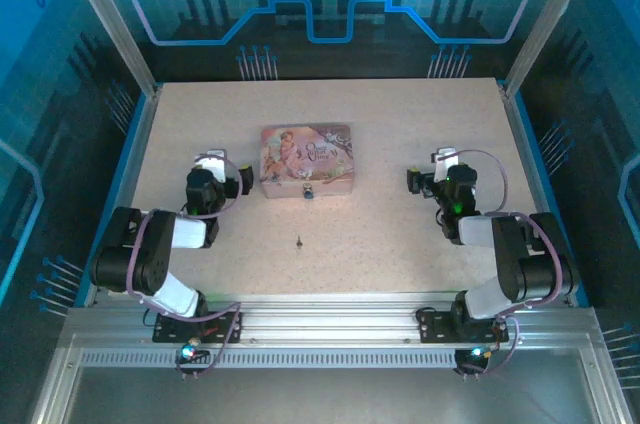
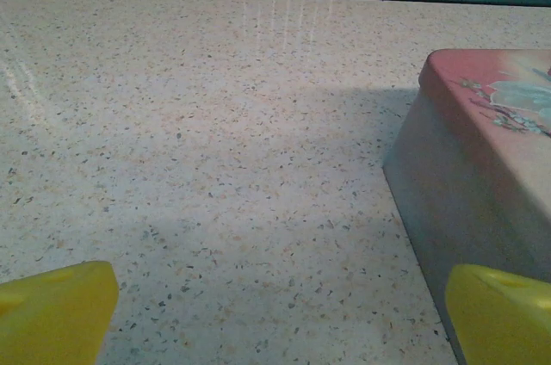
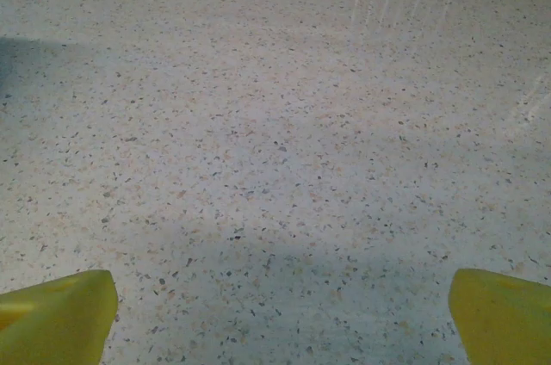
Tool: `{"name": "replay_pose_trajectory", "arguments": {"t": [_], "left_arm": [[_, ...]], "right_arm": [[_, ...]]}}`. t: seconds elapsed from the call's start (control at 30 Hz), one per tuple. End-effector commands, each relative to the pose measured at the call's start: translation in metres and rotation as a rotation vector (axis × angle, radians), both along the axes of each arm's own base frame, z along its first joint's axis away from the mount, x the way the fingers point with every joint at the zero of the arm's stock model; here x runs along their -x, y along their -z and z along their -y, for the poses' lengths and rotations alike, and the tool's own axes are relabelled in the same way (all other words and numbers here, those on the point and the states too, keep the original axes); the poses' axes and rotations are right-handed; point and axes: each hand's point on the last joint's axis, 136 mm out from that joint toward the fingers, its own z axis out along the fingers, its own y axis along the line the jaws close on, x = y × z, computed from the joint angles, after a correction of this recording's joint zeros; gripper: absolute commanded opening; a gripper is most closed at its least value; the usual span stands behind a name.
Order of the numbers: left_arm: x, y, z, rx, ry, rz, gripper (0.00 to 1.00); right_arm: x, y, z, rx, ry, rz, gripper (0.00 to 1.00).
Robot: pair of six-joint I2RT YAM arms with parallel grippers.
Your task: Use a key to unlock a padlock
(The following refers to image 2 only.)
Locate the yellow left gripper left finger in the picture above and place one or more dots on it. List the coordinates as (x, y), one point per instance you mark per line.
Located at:
(51, 317)

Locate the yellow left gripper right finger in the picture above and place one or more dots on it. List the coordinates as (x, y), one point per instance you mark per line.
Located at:
(503, 322)

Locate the pink illustrated storybook box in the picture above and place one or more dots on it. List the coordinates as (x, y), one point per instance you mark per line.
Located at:
(452, 193)

